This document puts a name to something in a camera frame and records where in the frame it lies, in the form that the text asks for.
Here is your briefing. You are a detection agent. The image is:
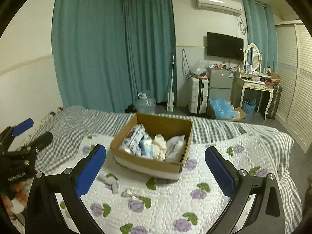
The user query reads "white suitcase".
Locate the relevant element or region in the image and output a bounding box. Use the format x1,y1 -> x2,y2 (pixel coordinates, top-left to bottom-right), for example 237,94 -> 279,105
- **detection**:
188,77 -> 209,114

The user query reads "silver mini fridge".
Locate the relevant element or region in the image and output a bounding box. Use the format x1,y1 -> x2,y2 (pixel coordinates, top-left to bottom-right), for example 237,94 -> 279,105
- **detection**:
207,68 -> 234,101

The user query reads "blue tissue pack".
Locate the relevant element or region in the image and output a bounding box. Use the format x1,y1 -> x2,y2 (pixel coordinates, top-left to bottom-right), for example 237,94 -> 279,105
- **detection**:
140,139 -> 153,159

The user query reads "white plastic connector piece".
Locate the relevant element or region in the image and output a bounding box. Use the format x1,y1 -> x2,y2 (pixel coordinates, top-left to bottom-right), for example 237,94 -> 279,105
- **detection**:
104,176 -> 119,194

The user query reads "white dressing table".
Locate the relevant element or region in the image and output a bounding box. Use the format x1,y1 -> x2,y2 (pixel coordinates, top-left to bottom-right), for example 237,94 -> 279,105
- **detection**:
230,75 -> 273,121

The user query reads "person's left hand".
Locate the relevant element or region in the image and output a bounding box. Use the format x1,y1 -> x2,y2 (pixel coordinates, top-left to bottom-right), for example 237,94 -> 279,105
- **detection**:
1,181 -> 28,218

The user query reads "blue waste basket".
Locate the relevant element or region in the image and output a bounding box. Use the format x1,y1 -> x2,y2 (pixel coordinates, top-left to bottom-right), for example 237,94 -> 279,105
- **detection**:
242,99 -> 256,119

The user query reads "narrow teal curtain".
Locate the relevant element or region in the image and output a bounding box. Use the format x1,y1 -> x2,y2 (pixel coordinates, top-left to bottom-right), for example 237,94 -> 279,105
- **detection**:
242,0 -> 278,72

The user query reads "blue plastic bag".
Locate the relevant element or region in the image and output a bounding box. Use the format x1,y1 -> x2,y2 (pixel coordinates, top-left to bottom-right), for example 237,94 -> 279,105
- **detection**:
209,98 -> 241,120

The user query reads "white floor mop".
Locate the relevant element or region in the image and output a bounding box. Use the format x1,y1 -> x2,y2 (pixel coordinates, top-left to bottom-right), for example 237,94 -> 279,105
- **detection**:
167,48 -> 175,112

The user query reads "large teal curtain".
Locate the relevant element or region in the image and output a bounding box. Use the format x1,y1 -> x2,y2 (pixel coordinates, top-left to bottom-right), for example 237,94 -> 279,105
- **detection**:
52,0 -> 176,113

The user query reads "white floral quilt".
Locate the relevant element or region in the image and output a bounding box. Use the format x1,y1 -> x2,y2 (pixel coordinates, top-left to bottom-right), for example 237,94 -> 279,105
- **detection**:
54,130 -> 303,234

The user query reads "clear water jug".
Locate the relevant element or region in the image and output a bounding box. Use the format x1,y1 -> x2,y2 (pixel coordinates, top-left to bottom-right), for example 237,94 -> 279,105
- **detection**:
134,92 -> 156,114

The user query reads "white louvred wardrobe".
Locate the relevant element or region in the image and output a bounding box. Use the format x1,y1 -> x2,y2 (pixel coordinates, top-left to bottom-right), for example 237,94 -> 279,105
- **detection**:
276,20 -> 311,153

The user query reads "floral tissue paper pack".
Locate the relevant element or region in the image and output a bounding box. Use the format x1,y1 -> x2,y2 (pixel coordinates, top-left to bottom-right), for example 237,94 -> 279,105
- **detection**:
118,124 -> 151,156

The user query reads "white oval vanity mirror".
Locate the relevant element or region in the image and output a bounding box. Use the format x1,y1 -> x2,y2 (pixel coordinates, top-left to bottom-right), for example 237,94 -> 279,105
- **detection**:
244,43 -> 262,74

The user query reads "black wall television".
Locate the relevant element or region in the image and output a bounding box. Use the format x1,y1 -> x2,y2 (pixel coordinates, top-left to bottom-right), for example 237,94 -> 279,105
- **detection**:
207,32 -> 244,61

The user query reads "white air conditioner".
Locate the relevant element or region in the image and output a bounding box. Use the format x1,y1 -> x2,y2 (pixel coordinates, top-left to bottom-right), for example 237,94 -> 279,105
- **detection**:
196,0 -> 242,15

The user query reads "cream cloth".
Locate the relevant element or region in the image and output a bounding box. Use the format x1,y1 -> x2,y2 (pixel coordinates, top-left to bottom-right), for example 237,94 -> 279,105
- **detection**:
151,134 -> 167,162

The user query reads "grey cloth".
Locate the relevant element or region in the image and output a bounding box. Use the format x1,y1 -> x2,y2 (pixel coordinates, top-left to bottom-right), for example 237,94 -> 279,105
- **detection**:
165,135 -> 186,163

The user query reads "brown cardboard box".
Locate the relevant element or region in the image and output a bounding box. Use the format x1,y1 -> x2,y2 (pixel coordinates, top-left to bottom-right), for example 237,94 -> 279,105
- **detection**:
110,113 -> 193,181

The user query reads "grey striped bed sheet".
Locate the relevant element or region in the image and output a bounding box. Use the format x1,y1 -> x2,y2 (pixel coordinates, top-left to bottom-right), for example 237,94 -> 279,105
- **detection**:
29,105 -> 303,227

